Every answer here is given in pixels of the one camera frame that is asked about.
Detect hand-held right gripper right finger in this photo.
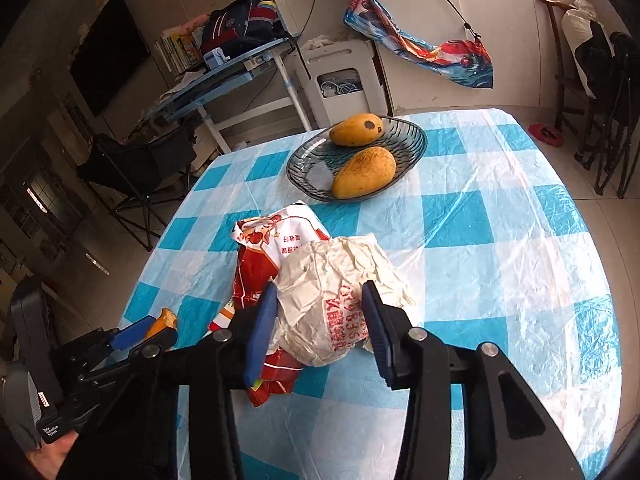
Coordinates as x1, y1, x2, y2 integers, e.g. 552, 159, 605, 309
361, 280, 585, 480

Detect red slipper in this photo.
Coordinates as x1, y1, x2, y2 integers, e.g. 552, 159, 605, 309
527, 122, 566, 145

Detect person's left hand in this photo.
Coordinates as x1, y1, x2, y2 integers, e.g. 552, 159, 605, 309
26, 431, 79, 480

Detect red snack wrapper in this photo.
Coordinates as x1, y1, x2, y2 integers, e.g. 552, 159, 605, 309
207, 201, 333, 408

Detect dark glass fruit bowl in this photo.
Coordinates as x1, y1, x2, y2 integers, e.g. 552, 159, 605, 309
286, 115, 429, 203

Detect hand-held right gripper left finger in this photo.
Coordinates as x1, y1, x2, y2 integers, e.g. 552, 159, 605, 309
62, 281, 279, 480

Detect black folding camp chair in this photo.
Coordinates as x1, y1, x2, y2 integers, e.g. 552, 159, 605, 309
77, 122, 198, 252

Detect row of books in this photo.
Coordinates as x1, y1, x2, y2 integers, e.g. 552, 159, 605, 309
154, 25, 208, 73

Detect black flat television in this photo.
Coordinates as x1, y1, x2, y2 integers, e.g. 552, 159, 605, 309
69, 0, 151, 117

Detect dark wooden chair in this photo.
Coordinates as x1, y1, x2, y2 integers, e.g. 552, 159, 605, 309
537, 0, 601, 133

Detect folded black chairs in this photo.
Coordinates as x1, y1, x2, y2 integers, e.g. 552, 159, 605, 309
575, 20, 640, 198

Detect white sack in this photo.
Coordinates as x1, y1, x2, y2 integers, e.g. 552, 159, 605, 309
561, 0, 608, 98

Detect blue white checked tablecloth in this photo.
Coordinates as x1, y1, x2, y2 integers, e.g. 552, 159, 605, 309
117, 109, 623, 480

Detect orange carrot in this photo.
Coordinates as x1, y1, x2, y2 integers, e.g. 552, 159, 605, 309
146, 308, 179, 337

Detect blue study desk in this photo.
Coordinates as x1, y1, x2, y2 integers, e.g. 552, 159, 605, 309
141, 32, 313, 153

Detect white cabinet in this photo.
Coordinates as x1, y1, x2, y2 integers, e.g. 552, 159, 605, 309
342, 0, 586, 116

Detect dark striped backpack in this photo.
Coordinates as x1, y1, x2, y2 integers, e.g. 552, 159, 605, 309
200, 0, 296, 61

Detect spotted yellow mango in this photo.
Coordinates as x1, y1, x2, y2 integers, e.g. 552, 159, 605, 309
329, 114, 385, 147

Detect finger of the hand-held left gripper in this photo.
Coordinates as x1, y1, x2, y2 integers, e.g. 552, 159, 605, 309
129, 329, 179, 358
52, 315, 157, 376

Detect plain yellow mango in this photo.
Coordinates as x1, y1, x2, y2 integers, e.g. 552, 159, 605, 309
331, 146, 397, 199

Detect white plastic stool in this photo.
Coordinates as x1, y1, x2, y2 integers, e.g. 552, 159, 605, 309
299, 37, 393, 128

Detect pink cloth item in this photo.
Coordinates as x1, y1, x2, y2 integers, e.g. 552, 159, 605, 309
172, 12, 211, 36

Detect colourful printed hanging bag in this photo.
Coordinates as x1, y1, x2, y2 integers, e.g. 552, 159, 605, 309
343, 0, 496, 90

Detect white paper bag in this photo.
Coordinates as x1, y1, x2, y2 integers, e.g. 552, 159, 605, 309
275, 232, 417, 367

